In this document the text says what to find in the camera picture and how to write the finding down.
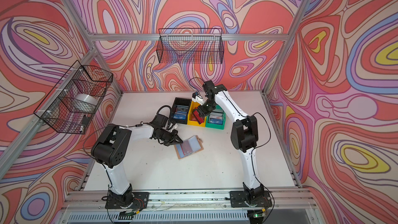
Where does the black wire basket wall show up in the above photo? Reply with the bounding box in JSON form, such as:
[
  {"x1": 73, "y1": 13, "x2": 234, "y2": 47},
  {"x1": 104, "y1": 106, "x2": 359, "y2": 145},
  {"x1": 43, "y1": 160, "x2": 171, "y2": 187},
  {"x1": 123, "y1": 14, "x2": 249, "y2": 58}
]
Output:
[
  {"x1": 34, "y1": 61, "x2": 114, "y2": 134},
  {"x1": 156, "y1": 28, "x2": 224, "y2": 64}
]

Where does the black wire basket back wall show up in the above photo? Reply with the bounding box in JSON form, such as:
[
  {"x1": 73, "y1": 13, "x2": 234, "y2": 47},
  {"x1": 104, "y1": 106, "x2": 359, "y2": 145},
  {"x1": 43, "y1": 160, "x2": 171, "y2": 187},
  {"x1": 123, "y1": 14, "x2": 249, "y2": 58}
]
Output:
[{"x1": 156, "y1": 28, "x2": 224, "y2": 64}]

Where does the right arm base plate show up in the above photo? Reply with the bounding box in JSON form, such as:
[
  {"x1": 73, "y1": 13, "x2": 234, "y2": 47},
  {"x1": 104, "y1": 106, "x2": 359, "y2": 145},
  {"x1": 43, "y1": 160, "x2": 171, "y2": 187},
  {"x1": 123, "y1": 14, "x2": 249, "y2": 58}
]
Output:
[{"x1": 226, "y1": 191, "x2": 274, "y2": 209}]

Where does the silver tape roll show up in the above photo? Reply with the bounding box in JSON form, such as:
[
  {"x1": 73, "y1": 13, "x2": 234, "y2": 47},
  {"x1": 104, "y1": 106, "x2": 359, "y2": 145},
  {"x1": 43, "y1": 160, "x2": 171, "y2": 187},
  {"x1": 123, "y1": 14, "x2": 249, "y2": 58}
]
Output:
[{"x1": 72, "y1": 93, "x2": 98, "y2": 113}]

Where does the black plastic bin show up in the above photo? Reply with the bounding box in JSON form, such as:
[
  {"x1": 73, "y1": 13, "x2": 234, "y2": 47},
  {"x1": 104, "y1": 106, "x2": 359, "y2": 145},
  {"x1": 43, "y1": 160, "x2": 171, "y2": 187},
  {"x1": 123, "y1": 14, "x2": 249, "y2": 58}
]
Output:
[{"x1": 170, "y1": 97, "x2": 191, "y2": 124}]

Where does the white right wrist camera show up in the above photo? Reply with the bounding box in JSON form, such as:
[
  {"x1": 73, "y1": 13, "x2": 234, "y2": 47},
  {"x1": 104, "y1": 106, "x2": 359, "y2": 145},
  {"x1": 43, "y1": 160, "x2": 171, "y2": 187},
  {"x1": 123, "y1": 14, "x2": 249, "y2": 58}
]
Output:
[{"x1": 192, "y1": 92, "x2": 205, "y2": 105}]

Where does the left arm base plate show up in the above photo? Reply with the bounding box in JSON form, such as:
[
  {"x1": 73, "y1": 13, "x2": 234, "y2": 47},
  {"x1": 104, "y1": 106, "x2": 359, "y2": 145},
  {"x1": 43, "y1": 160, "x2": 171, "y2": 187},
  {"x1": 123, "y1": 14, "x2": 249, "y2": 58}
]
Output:
[{"x1": 105, "y1": 191, "x2": 150, "y2": 210}]

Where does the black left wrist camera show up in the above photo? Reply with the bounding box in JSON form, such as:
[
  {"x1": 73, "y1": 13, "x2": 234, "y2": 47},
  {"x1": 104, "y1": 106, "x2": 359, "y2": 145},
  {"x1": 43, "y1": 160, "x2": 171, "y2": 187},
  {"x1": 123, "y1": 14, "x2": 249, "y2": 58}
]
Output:
[{"x1": 152, "y1": 105, "x2": 178, "y2": 131}]

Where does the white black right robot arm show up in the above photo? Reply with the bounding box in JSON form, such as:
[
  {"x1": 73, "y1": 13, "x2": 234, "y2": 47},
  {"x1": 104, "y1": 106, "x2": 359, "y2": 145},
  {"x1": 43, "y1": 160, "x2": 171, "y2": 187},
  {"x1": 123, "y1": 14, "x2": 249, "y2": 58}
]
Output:
[{"x1": 192, "y1": 80, "x2": 264, "y2": 201}]

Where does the yellow plastic bin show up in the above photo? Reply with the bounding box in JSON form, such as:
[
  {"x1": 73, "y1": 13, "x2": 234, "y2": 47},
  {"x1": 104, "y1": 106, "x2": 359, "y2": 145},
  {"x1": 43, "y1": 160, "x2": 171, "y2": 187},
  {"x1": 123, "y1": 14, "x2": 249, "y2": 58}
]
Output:
[{"x1": 187, "y1": 101, "x2": 207, "y2": 128}]

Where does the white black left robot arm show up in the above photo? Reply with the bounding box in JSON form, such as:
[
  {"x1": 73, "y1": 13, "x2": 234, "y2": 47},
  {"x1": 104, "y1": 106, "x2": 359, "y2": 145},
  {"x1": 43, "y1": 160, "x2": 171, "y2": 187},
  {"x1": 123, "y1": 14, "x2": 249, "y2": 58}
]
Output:
[{"x1": 91, "y1": 123, "x2": 183, "y2": 196}]

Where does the brown leather card holder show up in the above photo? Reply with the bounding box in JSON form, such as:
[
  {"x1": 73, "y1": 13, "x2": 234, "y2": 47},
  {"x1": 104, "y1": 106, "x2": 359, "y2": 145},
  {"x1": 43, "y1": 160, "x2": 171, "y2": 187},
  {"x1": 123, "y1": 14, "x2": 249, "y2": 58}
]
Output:
[{"x1": 175, "y1": 135, "x2": 203, "y2": 159}]

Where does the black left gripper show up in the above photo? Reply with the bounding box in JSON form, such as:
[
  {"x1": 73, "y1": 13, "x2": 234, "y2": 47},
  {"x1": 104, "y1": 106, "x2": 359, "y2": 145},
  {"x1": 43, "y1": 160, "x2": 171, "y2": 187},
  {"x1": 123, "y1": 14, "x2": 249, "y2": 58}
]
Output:
[{"x1": 158, "y1": 130, "x2": 183, "y2": 146}]

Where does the black wire basket left wall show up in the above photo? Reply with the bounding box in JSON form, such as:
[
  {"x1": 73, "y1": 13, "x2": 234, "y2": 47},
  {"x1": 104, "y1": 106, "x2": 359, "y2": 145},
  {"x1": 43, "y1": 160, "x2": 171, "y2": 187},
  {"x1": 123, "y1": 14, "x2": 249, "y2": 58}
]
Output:
[{"x1": 34, "y1": 61, "x2": 114, "y2": 134}]

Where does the green plastic bin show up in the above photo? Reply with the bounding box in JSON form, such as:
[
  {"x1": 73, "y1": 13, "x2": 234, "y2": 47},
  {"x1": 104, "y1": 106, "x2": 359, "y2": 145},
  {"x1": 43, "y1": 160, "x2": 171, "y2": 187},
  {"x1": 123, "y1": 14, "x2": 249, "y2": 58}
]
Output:
[{"x1": 205, "y1": 105, "x2": 227, "y2": 130}]

